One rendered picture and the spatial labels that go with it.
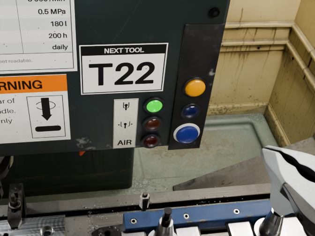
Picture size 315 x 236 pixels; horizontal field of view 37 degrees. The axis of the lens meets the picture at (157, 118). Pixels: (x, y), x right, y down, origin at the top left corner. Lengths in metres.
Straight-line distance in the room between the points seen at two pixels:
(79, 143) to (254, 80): 1.49
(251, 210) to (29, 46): 0.64
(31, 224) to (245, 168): 0.84
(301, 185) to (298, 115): 1.42
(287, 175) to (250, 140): 1.60
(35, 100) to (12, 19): 0.11
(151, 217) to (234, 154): 1.09
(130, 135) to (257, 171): 1.16
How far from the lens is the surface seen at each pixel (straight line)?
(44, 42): 0.51
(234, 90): 2.05
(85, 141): 0.61
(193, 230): 0.97
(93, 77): 0.54
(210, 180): 1.76
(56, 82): 0.55
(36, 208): 1.39
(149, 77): 0.55
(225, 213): 1.00
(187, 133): 0.62
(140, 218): 0.96
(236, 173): 1.75
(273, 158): 0.50
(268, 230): 0.97
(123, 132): 0.61
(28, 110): 0.58
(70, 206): 1.39
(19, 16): 0.50
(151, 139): 0.62
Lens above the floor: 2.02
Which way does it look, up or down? 43 degrees down
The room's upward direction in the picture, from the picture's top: 6 degrees clockwise
